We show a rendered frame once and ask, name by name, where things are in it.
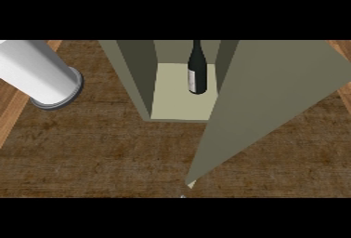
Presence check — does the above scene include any dark wine bottle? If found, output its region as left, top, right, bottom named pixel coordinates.
left=186, top=40, right=208, bottom=95

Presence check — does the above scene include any olive grey cabinet door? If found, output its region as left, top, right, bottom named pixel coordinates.
left=185, top=40, right=351, bottom=189

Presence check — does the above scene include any white cylinder with grey base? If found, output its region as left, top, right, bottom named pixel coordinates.
left=0, top=40, right=86, bottom=112

